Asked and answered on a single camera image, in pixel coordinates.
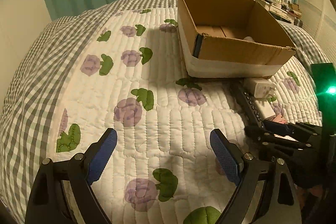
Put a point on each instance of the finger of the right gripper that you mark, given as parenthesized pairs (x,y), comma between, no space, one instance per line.
(297,131)
(283,147)

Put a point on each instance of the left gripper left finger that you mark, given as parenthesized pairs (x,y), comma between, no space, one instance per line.
(48,202)

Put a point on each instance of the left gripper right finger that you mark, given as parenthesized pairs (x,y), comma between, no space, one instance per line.
(278,202)

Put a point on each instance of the pink rose coaster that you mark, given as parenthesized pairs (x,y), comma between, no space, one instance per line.
(279,119)

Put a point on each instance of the black remote control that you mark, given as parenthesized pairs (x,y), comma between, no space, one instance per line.
(246,103)

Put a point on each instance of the white power adapter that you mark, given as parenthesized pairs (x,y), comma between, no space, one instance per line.
(259,87)

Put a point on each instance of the white charger block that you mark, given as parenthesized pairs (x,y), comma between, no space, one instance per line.
(264,109)

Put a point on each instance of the grey checkered bed cover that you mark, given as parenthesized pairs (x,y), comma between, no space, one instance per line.
(305,92)

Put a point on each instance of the white cylindrical bottle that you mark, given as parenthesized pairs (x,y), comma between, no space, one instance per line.
(249,38)

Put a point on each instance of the white dressing table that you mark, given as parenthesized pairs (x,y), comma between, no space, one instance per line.
(279,13)

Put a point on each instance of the open cardboard box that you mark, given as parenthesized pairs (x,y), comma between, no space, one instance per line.
(212,36)

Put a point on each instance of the floral quilted white mat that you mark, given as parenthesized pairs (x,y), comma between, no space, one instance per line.
(129,74)

